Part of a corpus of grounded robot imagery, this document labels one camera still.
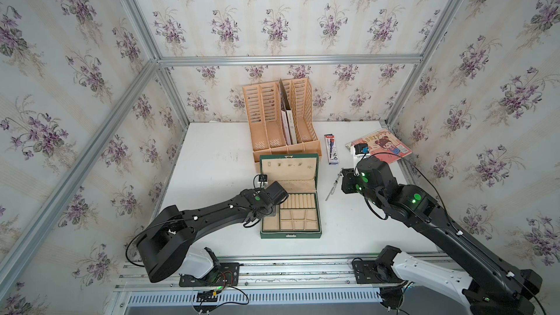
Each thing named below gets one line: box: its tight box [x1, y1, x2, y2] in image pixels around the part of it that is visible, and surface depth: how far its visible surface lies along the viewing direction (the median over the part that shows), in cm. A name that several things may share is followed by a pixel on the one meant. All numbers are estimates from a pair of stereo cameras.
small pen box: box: [323, 133, 340, 165], surface depth 110 cm
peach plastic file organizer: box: [242, 77, 323, 163], surface depth 110 cm
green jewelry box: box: [259, 153, 323, 240], surface depth 86 cm
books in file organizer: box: [279, 78, 297, 146], surface depth 92 cm
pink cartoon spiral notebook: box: [344, 128, 413, 165], surface depth 113 cm
